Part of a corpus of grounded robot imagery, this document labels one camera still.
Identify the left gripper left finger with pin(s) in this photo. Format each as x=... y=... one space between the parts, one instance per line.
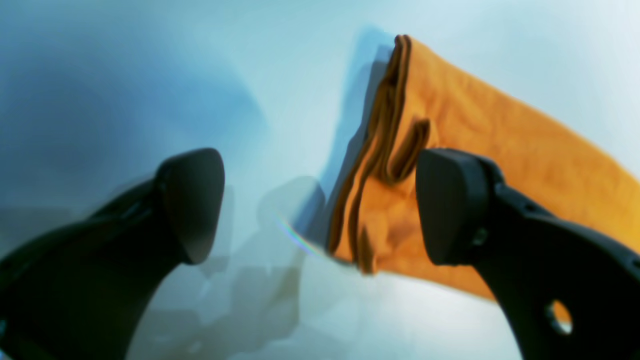
x=78 y=292

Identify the orange t-shirt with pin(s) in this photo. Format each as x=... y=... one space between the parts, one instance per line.
x=390 y=207

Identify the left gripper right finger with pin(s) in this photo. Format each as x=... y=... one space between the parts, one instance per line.
x=567 y=291

